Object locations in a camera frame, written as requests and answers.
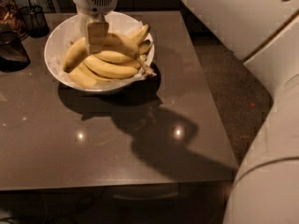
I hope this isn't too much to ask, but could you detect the lower right yellow banana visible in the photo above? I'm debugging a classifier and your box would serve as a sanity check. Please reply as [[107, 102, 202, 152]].
[[83, 56, 138, 79]]

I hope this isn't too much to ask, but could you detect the dark glass container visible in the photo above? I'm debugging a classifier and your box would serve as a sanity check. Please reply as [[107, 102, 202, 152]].
[[0, 31, 30, 72]]

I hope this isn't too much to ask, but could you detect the large front yellow banana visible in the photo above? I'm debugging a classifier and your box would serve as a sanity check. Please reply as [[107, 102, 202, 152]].
[[62, 33, 155, 77]]

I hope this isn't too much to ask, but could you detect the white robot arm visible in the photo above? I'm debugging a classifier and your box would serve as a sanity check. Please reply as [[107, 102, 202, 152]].
[[180, 0, 299, 224]]

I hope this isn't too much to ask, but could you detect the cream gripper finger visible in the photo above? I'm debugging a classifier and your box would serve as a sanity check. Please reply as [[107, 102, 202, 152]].
[[78, 14, 89, 37], [86, 15, 109, 54]]

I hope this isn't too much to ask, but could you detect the middle yellow banana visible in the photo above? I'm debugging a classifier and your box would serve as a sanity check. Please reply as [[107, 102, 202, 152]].
[[95, 39, 153, 63]]

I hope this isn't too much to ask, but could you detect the top back yellow banana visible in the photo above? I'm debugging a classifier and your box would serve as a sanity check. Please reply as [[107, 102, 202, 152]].
[[129, 24, 150, 45]]

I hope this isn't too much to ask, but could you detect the black mesh pen cup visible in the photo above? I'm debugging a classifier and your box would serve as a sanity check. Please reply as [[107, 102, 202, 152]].
[[20, 0, 50, 38]]

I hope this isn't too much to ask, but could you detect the brown jar with snacks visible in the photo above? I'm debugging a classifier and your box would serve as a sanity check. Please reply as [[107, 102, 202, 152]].
[[0, 0, 26, 36]]

